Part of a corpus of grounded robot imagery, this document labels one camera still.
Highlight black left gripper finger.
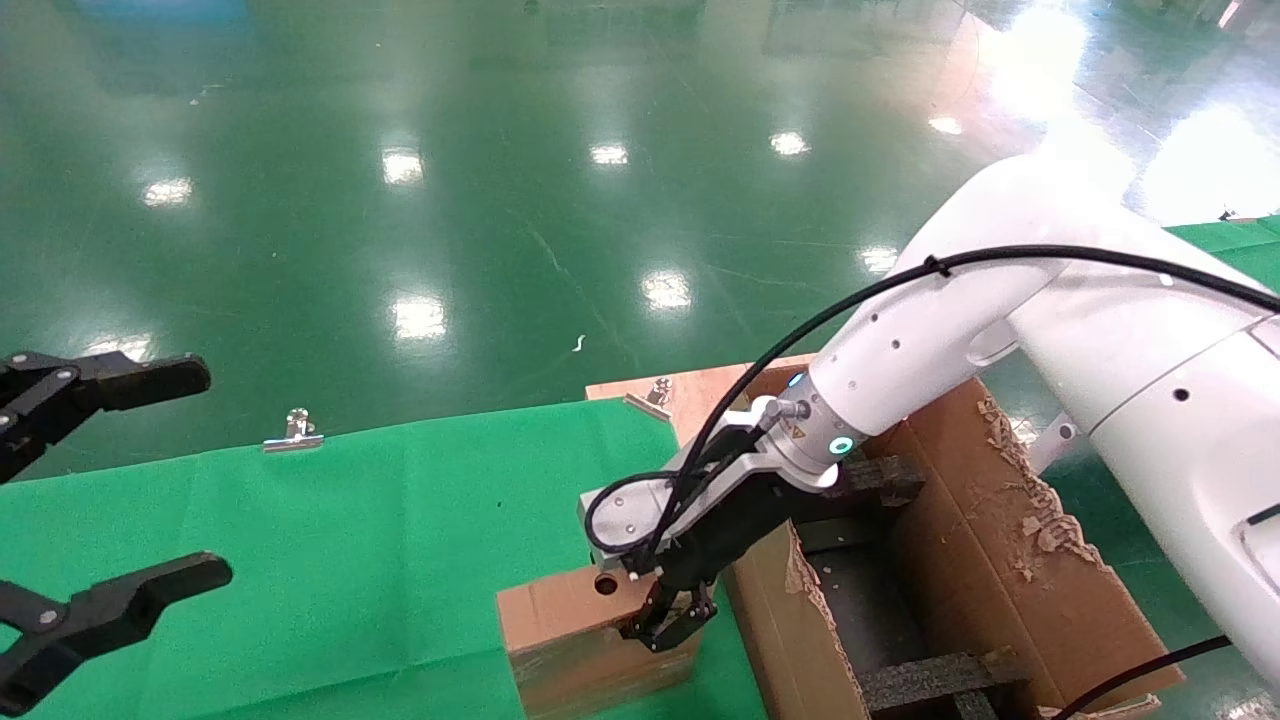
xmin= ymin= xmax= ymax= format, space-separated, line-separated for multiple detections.
xmin=0 ymin=552 xmax=233 ymax=717
xmin=0 ymin=350 xmax=212 ymax=484

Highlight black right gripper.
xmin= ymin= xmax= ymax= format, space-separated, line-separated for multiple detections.
xmin=619 ymin=470 xmax=807 ymax=654

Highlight small brown cardboard box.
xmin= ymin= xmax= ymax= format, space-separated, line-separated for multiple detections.
xmin=495 ymin=565 xmax=707 ymax=720

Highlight large open cardboard carton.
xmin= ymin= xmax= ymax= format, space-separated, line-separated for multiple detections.
xmin=700 ymin=360 xmax=1187 ymax=720

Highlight large green table cloth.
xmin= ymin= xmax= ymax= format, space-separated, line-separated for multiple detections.
xmin=0 ymin=398 xmax=767 ymax=720

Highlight black foam insert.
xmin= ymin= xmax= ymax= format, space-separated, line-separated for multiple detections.
xmin=790 ymin=455 xmax=927 ymax=512
xmin=860 ymin=648 xmax=1031 ymax=720

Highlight green cloth with loose corner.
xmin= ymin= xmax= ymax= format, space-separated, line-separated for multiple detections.
xmin=1165 ymin=215 xmax=1280 ymax=267

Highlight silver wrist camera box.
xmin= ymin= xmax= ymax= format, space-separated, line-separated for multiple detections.
xmin=578 ymin=475 xmax=701 ymax=577

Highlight silver camera mount bracket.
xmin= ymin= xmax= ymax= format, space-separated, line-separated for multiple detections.
xmin=680 ymin=400 xmax=843 ymax=533

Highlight thin black cable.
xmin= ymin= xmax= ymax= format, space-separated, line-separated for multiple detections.
xmin=1050 ymin=635 xmax=1233 ymax=720

